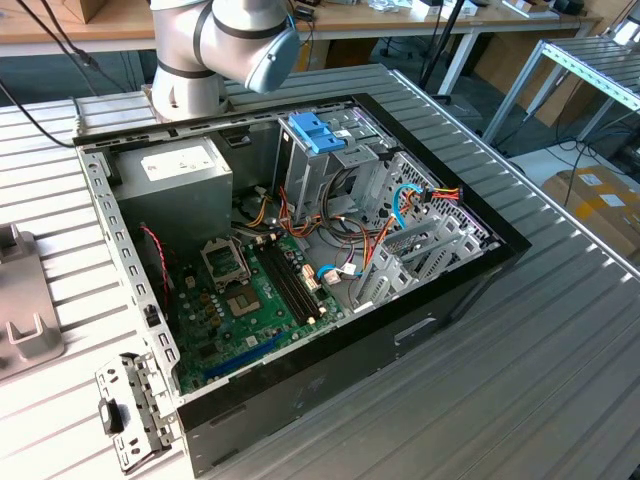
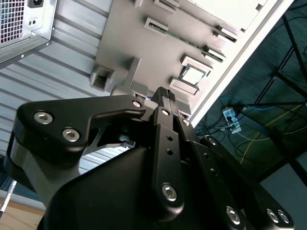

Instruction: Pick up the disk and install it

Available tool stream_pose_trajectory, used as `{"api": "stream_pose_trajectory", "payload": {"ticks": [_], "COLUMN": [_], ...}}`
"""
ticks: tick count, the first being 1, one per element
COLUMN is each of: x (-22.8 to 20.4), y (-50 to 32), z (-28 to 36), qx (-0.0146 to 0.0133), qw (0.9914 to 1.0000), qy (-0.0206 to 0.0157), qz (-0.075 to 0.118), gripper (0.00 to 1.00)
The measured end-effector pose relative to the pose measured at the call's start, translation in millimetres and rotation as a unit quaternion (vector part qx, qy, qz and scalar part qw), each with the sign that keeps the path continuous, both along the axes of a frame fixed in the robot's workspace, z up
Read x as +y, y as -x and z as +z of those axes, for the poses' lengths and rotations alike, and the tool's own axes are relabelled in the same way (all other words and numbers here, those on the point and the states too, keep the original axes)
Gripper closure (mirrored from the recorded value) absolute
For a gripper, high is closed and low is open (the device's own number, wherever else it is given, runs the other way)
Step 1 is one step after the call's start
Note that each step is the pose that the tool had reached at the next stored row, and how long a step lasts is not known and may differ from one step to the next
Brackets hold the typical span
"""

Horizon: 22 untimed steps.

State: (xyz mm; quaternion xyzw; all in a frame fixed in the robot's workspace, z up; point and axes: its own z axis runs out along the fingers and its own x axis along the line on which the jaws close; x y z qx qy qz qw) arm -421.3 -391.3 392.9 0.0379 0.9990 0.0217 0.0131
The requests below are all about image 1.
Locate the grey metal disk bay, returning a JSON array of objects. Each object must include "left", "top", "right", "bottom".
[{"left": 349, "top": 151, "right": 504, "bottom": 315}]

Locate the black RAM slot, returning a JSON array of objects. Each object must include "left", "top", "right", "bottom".
[
  {"left": 257, "top": 243, "right": 306, "bottom": 327},
  {"left": 273, "top": 238, "right": 323, "bottom": 320},
  {"left": 262, "top": 241, "right": 312, "bottom": 325},
  {"left": 268, "top": 240, "right": 317, "bottom": 323}
]

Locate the grey metal drive cage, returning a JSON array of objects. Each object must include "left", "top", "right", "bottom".
[{"left": 272, "top": 107, "right": 397, "bottom": 224}]

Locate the thin locking lever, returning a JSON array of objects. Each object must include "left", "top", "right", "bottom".
[{"left": 235, "top": 240, "right": 251, "bottom": 281}]

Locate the CPU socket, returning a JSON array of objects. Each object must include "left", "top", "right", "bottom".
[{"left": 222, "top": 285, "right": 265, "bottom": 320}]

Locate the blue plastic drive latch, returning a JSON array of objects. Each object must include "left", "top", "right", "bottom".
[{"left": 288, "top": 113, "right": 347, "bottom": 157}]

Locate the metal socket cover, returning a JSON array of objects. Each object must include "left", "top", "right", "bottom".
[{"left": 199, "top": 238, "right": 251, "bottom": 292}]

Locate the green motherboard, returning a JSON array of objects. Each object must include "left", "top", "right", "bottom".
[{"left": 169, "top": 230, "right": 347, "bottom": 396}]

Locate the blue expansion slot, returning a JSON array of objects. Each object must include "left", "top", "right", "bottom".
[{"left": 202, "top": 331, "right": 285, "bottom": 384}]

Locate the open black PC case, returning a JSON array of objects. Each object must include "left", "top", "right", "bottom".
[{"left": 72, "top": 92, "right": 533, "bottom": 479}]

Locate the grey power supply unit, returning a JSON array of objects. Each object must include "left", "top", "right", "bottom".
[{"left": 112, "top": 135, "right": 235, "bottom": 249}]

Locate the brown cardboard panel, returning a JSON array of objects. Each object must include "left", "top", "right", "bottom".
[{"left": 472, "top": 29, "right": 601, "bottom": 129}]

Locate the cardboard box yellow tape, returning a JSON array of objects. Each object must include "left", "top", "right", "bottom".
[{"left": 541, "top": 166, "right": 640, "bottom": 261}]

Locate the wooden desk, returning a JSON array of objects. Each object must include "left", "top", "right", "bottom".
[{"left": 0, "top": 0, "right": 604, "bottom": 59}]

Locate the grey parts rack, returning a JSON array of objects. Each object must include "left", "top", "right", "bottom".
[{"left": 0, "top": 223, "right": 66, "bottom": 385}]

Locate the metal slat rack table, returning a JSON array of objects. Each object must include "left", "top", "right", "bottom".
[{"left": 482, "top": 37, "right": 640, "bottom": 146}]

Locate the small cardboard box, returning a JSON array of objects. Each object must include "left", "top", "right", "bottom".
[{"left": 74, "top": 0, "right": 109, "bottom": 24}]

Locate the multicolour power wire bundle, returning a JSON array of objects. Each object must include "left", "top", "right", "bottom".
[{"left": 277, "top": 185, "right": 389, "bottom": 274}]

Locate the yellow and black wire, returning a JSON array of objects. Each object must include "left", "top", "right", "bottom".
[{"left": 238, "top": 185, "right": 275, "bottom": 230}]

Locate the blue SATA wire black plug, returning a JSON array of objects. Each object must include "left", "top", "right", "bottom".
[{"left": 391, "top": 183, "right": 433, "bottom": 232}]

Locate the multicolour disk power wire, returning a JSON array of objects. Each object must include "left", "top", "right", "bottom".
[{"left": 364, "top": 184, "right": 465, "bottom": 274}]

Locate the red twisted fan wire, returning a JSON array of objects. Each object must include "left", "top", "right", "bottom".
[{"left": 138, "top": 223, "right": 175, "bottom": 307}]

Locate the metal card retention bracket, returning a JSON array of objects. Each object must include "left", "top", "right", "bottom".
[{"left": 94, "top": 351, "right": 185, "bottom": 475}]

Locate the black cable with plug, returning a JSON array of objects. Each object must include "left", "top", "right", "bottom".
[{"left": 0, "top": 0, "right": 101, "bottom": 150}]

